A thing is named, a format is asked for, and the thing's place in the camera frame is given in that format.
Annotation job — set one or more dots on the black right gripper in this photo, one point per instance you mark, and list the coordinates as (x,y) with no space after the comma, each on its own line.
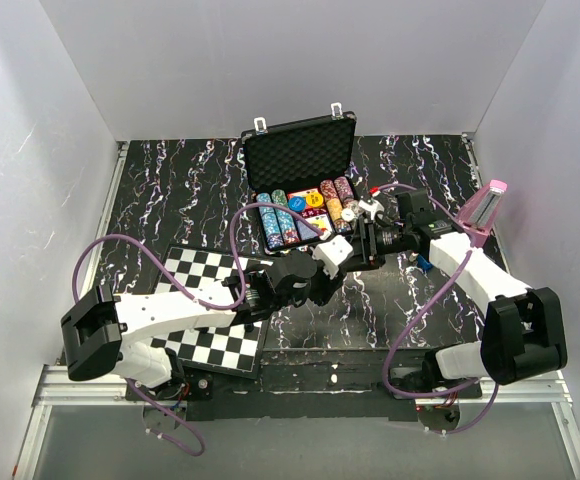
(367,252)

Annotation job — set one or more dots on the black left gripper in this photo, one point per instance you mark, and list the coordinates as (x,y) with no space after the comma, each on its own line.
(329,285)

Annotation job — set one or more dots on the white poker chip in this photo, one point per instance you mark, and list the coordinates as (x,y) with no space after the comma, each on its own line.
(348,215)

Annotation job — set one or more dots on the blue playing card deck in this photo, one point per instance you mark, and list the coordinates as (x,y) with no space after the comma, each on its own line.
(321,221)

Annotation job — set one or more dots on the red playing card deck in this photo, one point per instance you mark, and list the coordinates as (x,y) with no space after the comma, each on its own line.
(303,193)

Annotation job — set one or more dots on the yellow big blind button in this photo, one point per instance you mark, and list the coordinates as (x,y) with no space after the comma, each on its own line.
(314,200)

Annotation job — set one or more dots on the blue small blind button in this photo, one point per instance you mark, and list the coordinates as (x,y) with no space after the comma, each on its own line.
(297,204)

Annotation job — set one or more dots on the black white chess board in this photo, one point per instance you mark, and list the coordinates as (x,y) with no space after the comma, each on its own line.
(203,338)

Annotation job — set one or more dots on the black poker set case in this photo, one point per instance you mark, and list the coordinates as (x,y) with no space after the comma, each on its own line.
(298,155)

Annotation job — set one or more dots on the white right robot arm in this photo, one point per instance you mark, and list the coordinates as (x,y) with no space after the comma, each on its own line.
(523,334)

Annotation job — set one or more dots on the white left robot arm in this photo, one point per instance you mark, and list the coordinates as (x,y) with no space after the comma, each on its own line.
(105,333)

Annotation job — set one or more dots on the purple red chip column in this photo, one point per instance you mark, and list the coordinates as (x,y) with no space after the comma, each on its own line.
(345,192)

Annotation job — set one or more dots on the light blue chip column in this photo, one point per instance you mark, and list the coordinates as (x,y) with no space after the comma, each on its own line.
(271,227)

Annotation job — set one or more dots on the white and blue block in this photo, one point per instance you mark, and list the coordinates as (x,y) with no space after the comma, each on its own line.
(421,262)

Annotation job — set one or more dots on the red yellow chip column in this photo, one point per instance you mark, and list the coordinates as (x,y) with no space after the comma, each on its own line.
(334,206)

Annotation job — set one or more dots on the green blue chip column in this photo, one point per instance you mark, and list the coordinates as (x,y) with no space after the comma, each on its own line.
(286,221)

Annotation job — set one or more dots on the pink metronome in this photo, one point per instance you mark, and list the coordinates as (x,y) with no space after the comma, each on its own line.
(477,216)

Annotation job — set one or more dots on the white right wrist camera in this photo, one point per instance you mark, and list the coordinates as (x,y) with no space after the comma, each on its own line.
(371,207)

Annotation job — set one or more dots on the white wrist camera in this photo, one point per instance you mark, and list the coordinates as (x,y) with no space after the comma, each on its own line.
(333,253)
(371,207)

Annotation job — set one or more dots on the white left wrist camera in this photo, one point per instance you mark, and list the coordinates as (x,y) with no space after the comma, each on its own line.
(333,253)

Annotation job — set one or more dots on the aluminium rail frame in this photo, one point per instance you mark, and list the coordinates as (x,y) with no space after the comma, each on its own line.
(313,405)

